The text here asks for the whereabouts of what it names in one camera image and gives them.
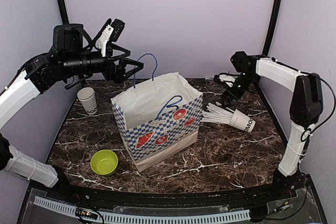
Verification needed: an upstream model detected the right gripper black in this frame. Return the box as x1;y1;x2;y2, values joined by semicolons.
222;72;257;108

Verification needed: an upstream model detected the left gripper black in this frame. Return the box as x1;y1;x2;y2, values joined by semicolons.
60;42;144;83

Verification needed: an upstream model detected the white cup holding straws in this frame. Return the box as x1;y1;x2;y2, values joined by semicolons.
229;109;256;133

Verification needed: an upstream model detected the stack of white paper cups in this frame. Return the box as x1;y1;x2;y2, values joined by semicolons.
77;87;98;115

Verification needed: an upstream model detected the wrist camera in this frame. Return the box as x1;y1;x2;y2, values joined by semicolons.
52;24;92;53
230;51;247;72

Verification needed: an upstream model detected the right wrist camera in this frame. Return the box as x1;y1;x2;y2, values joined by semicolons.
230;51;247;72

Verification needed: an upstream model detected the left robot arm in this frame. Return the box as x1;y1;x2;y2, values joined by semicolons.
1;51;144;201

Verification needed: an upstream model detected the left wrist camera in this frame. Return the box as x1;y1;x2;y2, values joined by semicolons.
52;24;92;53

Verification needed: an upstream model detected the patterned paper takeout bag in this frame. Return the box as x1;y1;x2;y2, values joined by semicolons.
111;72;203;172

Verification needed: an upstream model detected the black front rail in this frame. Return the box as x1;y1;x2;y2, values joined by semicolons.
28;175;313;213

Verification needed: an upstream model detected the green bowl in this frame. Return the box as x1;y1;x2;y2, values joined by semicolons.
90;150;119;176

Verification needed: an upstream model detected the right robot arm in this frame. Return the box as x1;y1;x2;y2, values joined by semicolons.
222;51;323;178

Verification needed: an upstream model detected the right black corner post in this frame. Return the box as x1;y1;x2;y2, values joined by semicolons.
262;0;281;56

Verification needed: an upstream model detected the white slotted cable duct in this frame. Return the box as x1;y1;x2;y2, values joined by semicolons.
33;196;250;223

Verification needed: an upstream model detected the bundle of white wrapped straws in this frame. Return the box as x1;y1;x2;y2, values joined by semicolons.
201;103;233;125

